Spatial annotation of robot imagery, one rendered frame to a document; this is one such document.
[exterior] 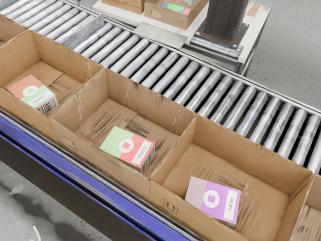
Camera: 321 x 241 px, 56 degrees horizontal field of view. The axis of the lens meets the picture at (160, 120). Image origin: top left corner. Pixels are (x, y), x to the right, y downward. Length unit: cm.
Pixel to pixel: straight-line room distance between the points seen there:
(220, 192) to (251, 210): 13
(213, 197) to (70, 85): 75
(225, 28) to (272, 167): 95
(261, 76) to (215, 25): 115
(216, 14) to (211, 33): 12
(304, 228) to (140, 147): 58
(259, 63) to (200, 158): 195
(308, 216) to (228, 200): 28
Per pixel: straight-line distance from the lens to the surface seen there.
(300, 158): 141
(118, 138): 105
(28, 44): 142
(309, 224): 111
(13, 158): 151
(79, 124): 118
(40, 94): 124
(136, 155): 101
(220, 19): 176
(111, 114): 121
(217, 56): 178
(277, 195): 111
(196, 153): 111
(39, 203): 207
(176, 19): 184
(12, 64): 140
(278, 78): 287
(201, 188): 97
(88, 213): 131
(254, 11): 214
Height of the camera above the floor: 182
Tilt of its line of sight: 52 degrees down
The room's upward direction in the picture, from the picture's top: 4 degrees clockwise
